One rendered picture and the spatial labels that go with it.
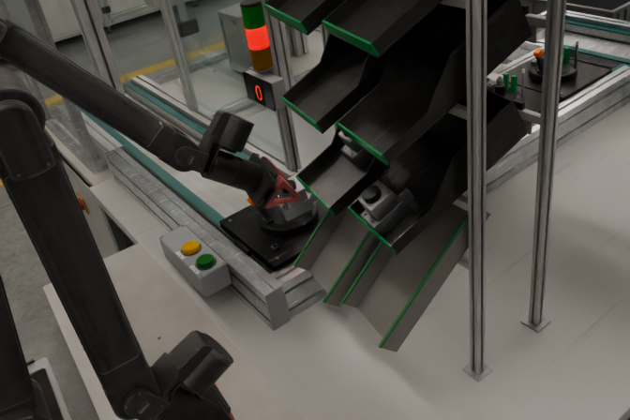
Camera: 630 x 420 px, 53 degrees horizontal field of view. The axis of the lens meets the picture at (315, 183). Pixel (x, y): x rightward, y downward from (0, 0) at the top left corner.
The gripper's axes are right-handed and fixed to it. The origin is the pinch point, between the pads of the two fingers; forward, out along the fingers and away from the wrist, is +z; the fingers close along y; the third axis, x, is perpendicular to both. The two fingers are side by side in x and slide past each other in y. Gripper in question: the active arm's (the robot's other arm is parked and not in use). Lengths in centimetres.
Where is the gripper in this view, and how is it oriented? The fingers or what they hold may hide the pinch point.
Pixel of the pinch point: (291, 190)
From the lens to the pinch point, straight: 126.3
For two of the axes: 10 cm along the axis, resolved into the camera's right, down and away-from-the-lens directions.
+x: -5.2, 8.0, 2.8
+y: -4.1, -5.3, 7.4
